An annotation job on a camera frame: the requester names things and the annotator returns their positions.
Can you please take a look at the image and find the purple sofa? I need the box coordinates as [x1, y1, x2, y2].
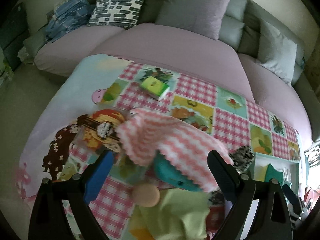
[24, 0, 313, 143]

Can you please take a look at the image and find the beige round powder puff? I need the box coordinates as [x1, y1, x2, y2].
[132, 183, 160, 207]

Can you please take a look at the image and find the green tissue packet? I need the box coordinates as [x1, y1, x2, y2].
[139, 76, 170, 101]

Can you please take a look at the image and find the dark teal cabinet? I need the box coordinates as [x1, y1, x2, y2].
[0, 2, 28, 67]

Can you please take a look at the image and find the pink white striped cloth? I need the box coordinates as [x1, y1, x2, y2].
[115, 108, 234, 193]

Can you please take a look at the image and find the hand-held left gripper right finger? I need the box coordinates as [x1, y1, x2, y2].
[207, 150, 293, 240]

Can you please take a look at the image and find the dark green cloth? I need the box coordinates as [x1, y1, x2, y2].
[265, 163, 283, 183]

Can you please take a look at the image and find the printed checked tablecloth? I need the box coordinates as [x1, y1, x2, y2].
[15, 54, 303, 240]

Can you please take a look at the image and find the black white speckled cloth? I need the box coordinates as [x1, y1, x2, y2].
[229, 145, 255, 174]

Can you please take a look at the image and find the light green cloth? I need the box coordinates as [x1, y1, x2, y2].
[130, 187, 211, 240]

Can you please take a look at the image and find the teal storage tray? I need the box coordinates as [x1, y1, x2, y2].
[252, 152, 301, 202]

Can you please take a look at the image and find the teal plastic toy box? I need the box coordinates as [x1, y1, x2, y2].
[153, 152, 209, 193]

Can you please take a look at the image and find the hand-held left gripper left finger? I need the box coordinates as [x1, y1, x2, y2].
[28, 151, 115, 240]

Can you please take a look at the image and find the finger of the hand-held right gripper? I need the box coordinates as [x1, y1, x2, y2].
[282, 185, 302, 212]

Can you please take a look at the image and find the white grey patterned pillow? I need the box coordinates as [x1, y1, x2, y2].
[87, 0, 151, 29]

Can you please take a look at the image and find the purple cushion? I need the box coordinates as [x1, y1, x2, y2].
[155, 0, 233, 41]

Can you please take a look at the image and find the clear box with printed label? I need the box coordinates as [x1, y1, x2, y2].
[75, 109, 125, 155]

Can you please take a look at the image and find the blue plastic bag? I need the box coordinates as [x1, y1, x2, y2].
[45, 0, 97, 42]

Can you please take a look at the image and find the light grey cushion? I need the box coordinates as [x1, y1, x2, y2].
[257, 19, 298, 86]

